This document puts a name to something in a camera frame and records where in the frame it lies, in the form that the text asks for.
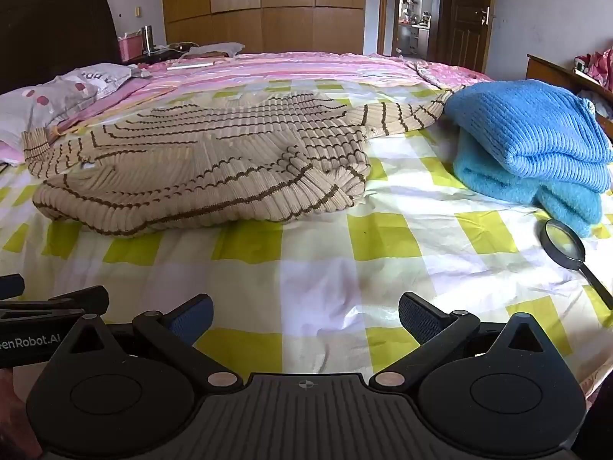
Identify blue ribbed knit sweater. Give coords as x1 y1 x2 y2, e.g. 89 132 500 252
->
443 79 613 194

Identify white pillow with pink print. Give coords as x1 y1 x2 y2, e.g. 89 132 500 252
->
0 63 137 151

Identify beige striped knit sweater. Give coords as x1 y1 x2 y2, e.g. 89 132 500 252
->
23 87 466 239

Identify dark nightstand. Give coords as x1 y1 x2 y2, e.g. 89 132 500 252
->
122 43 192 65

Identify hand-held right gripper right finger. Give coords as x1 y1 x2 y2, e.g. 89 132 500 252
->
369 291 551 390

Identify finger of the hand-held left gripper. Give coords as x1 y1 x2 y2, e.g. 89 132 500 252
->
0 274 26 300
0 286 110 321

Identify red pink bag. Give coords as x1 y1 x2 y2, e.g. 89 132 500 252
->
572 48 613 92

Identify pink striped quilt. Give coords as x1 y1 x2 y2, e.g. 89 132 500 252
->
57 51 494 120

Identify wooden cabinet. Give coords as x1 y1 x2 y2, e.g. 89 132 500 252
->
526 54 613 142

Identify yellow white checkered bed sheet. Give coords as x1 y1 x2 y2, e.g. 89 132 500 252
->
0 79 613 394

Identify dark wooden door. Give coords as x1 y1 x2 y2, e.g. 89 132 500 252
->
433 0 499 75

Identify grey cloth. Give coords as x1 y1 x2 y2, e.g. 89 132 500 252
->
184 42 246 58

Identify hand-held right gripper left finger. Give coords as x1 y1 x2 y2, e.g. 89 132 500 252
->
62 294 243 390

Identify dark brown headboard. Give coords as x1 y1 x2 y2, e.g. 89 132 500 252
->
0 0 123 94

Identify wooden wardrobe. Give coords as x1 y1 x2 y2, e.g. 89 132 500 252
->
160 0 379 56

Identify pink storage box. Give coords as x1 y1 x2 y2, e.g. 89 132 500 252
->
118 31 147 62

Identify black magnifying glass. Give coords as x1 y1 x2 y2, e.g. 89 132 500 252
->
539 219 613 311

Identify teal fuzzy folded garment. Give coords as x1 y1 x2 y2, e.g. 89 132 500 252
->
452 129 604 238

